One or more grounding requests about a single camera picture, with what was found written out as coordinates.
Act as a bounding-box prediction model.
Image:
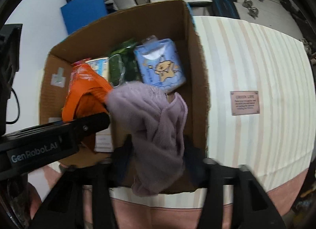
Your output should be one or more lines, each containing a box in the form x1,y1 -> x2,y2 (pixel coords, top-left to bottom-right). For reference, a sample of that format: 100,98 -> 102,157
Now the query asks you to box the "striped table cloth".
108,16 -> 313,208

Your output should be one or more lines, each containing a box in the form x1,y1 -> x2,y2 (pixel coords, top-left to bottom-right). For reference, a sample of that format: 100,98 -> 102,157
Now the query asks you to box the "chrome dumbbell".
248,7 -> 259,19
242,0 -> 253,9

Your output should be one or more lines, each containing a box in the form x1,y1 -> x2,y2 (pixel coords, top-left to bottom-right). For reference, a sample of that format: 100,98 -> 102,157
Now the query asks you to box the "green wipes pack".
108,39 -> 142,88

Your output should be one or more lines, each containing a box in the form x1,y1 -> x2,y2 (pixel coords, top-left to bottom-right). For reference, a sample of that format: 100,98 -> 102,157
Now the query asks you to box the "blue foam board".
60,0 -> 108,35

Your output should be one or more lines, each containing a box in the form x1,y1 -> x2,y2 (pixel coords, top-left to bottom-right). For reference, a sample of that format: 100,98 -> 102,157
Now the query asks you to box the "orange snack packet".
62,63 -> 113,122

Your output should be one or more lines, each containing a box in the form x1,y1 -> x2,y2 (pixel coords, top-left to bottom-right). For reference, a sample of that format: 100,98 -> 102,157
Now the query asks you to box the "blue white tissue pack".
86,57 -> 109,80

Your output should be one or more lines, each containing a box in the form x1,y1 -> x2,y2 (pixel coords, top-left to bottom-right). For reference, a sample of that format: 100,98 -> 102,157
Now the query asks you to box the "red snack packet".
71,58 -> 91,67

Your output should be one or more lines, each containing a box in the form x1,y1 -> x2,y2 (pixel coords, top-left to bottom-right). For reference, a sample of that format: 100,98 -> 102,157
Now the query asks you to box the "white red cigarette carton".
94,128 -> 114,153

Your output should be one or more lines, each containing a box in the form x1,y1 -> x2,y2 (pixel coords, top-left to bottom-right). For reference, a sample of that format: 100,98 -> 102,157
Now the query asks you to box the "blue cartoon tissue pack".
133,38 -> 186,93

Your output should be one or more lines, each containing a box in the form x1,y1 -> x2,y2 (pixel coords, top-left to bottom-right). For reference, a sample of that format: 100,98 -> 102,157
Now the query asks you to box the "open cardboard box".
39,0 -> 211,194

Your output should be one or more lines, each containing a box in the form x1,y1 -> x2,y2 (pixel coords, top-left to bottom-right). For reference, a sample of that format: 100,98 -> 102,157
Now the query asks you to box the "purple fluffy cloth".
106,81 -> 188,197

